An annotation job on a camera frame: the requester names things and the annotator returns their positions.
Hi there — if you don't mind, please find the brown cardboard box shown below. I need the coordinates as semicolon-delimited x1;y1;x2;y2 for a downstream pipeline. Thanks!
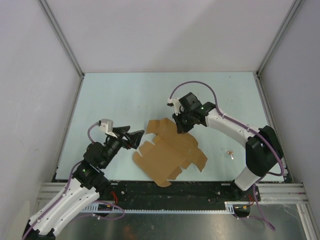
132;118;208;188

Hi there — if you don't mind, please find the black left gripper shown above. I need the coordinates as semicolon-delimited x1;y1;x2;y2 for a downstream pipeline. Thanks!
101;125;144;168

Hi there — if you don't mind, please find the right aluminium corner post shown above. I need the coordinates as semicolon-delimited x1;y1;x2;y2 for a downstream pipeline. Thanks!
256;0;303;76

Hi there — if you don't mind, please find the aluminium corner post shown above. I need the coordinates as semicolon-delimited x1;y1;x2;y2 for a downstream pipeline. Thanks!
256;0;303;76
36;0;85;79

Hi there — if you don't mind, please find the grey slotted cable duct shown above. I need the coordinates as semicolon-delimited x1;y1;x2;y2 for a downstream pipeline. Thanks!
82;201;237;215

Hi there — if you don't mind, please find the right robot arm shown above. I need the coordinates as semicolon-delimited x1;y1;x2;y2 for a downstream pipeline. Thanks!
167;92;284;201

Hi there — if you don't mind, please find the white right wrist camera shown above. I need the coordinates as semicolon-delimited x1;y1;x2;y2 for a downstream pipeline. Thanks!
167;97;184;116

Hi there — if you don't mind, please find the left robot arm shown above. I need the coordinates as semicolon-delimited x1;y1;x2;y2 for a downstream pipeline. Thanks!
22;121;145;240

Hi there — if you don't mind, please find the left aluminium corner post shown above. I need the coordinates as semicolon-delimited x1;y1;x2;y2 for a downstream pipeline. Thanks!
36;0;85;79

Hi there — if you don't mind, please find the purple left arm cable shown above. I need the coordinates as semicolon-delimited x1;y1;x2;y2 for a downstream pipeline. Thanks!
23;121;126;238

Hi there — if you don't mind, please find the small copper debris piece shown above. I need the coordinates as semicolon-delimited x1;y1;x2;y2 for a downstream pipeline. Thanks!
226;150;234;160

